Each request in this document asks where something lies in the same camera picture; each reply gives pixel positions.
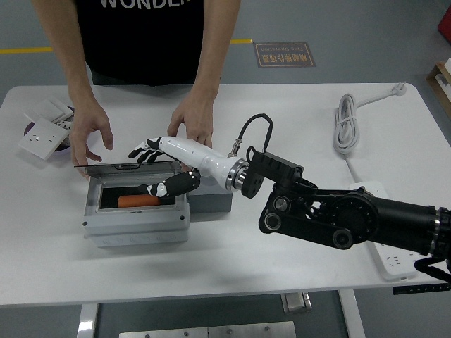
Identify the black table control panel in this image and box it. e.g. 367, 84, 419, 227
392, 282, 451, 296

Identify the white blank switch plate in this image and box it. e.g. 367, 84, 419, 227
23, 98, 75, 123

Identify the smoky transparent box lid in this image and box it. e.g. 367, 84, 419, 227
73, 160, 185, 182

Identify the orange cylinder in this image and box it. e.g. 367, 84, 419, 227
117, 194, 163, 209

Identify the metal base plate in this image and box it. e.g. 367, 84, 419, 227
118, 320, 297, 338

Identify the white perforated socket panel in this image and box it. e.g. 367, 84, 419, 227
52, 118, 75, 132

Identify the brown floor sign sticker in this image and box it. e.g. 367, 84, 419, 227
253, 42, 316, 69

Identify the white wall socket plate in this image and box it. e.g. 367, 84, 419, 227
18, 118, 70, 161

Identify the white power cord with plug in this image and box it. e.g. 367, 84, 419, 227
330, 81, 410, 184

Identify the white power strip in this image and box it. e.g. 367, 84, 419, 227
347, 180, 429, 282

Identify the grey plastic junction box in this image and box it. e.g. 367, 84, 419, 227
82, 171, 192, 249

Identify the white table leg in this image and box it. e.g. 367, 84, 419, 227
337, 289, 368, 338
76, 303, 100, 338

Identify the person's left hand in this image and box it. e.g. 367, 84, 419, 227
166, 94, 216, 149

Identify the wooden crate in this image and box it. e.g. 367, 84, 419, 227
426, 58, 451, 119

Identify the person's right hand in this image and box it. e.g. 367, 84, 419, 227
68, 100, 115, 174

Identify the dark grey cube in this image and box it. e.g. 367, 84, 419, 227
186, 175, 234, 214

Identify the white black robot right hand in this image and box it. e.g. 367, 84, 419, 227
128, 135, 237, 199

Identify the person's body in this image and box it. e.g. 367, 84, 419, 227
72, 0, 206, 87

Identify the red box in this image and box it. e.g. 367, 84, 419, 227
437, 6, 451, 37

